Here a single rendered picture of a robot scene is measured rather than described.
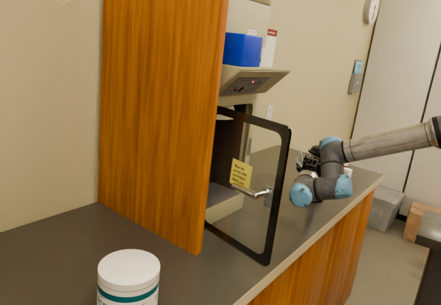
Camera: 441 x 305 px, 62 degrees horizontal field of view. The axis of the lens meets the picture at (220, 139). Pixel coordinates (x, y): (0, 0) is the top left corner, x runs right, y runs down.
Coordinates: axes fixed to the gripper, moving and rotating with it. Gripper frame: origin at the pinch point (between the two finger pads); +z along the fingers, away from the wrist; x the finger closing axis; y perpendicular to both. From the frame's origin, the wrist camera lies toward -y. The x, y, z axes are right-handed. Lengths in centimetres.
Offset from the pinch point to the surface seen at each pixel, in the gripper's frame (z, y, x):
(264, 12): -13, 56, 24
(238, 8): -28, 58, 28
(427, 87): 250, -10, -65
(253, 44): -37, 49, 19
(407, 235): 191, -136, -74
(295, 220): -17.5, -18.0, 2.2
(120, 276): -93, 7, 25
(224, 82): -44, 38, 25
